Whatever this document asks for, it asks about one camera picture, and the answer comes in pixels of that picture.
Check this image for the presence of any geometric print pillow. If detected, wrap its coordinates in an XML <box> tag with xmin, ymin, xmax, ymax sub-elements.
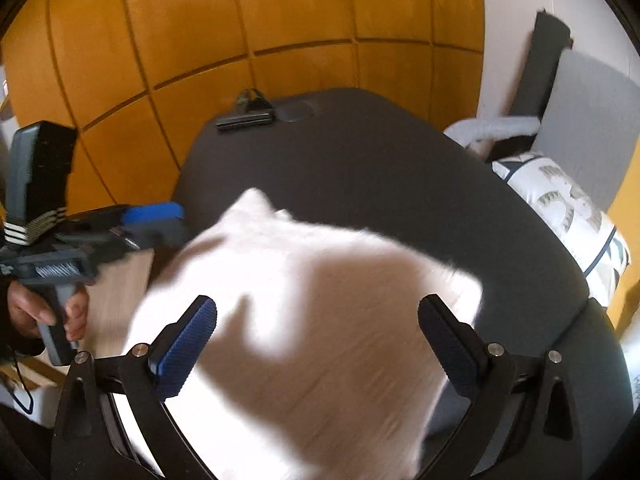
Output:
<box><xmin>491</xmin><ymin>152</ymin><xmax>631</xmax><ymax>308</ymax></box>

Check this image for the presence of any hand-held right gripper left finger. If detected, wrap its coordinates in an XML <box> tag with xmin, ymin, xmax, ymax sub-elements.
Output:
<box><xmin>50</xmin><ymin>295</ymin><xmax>218</xmax><ymax>480</ymax></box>

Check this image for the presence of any black cable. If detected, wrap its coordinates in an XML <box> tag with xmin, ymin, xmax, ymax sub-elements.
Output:
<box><xmin>0</xmin><ymin>345</ymin><xmax>36</xmax><ymax>416</ymax></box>

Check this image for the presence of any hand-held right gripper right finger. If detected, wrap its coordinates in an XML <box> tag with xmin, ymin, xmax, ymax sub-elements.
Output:
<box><xmin>417</xmin><ymin>294</ymin><xmax>586</xmax><ymax>480</ymax></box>

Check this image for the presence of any grey yellow blue armchair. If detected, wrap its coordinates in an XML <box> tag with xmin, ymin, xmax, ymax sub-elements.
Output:
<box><xmin>444</xmin><ymin>50</ymin><xmax>640</xmax><ymax>401</ymax></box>

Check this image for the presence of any black metal table latch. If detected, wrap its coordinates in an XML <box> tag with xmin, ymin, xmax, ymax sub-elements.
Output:
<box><xmin>215</xmin><ymin>88</ymin><xmax>276</xmax><ymax>133</ymax></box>

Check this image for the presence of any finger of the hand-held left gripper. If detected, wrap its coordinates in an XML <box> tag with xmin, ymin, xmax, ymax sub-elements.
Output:
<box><xmin>120</xmin><ymin>202</ymin><xmax>193</xmax><ymax>251</ymax></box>

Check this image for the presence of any white knit sweater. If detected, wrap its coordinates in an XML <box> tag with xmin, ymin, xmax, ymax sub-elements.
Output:
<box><xmin>120</xmin><ymin>187</ymin><xmax>485</xmax><ymax>480</ymax></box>

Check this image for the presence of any person's left hand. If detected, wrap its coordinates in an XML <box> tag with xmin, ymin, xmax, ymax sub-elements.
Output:
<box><xmin>7</xmin><ymin>280</ymin><xmax>91</xmax><ymax>342</ymax></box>

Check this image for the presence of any black rolled mat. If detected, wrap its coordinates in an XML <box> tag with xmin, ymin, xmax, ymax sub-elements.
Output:
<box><xmin>507</xmin><ymin>10</ymin><xmax>573</xmax><ymax>121</ymax></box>

